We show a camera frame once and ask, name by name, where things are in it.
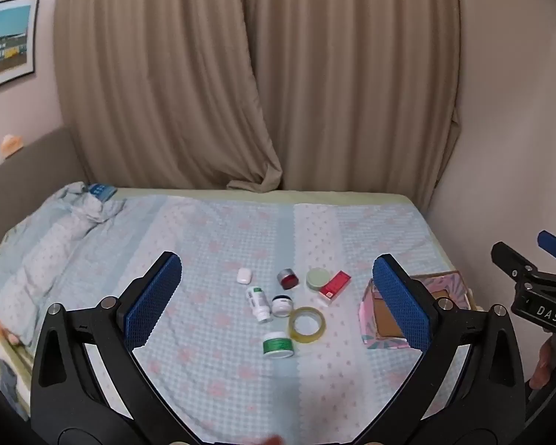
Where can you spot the red jar silver lid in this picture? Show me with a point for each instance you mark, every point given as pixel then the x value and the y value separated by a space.
pixel 287 280

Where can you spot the pale green bed sheet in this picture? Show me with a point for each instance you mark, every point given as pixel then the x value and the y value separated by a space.
pixel 259 193

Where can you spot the white earbud case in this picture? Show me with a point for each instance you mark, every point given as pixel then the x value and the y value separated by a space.
pixel 244 276

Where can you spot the crumpled light blue quilt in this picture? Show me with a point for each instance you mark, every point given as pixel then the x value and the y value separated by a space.
pixel 41 250

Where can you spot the person's right hand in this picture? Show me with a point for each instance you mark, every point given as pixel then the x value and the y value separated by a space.
pixel 541 366

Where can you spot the white bottle green label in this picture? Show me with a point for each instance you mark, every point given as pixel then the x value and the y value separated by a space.
pixel 258 303

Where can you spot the yellow grey patterned cloth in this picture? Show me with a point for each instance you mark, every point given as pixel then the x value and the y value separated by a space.
pixel 4 371

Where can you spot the blue packet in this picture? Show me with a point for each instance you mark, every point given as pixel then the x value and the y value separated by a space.
pixel 100 191

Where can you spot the small white jar black lid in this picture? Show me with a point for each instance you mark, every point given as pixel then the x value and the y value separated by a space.
pixel 281 307

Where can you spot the small orange object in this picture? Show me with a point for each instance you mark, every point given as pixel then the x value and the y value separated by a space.
pixel 11 143

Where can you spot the blue pink printed blanket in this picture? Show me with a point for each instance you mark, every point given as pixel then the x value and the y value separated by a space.
pixel 213 241

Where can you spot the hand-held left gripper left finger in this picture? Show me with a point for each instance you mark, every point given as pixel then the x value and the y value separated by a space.
pixel 155 301

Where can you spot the red and white box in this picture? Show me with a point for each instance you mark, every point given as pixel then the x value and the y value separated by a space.
pixel 336 285

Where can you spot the beige curtain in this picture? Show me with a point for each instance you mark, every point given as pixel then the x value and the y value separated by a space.
pixel 157 79
pixel 352 79

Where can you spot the white jar green label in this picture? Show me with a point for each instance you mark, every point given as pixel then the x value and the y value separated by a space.
pixel 278 344

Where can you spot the grey headboard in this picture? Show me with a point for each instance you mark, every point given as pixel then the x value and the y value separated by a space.
pixel 37 162

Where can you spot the wall poster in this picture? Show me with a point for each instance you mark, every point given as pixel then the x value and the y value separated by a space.
pixel 7 41

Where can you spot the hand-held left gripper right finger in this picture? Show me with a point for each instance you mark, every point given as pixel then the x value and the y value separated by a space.
pixel 401 301

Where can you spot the light green round jar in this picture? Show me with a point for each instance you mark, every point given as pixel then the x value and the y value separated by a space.
pixel 318 279

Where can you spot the pink patterned cardboard box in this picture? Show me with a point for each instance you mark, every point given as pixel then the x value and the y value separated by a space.
pixel 382 322

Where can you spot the clear tape roll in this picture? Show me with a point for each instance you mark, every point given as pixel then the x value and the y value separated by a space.
pixel 297 332

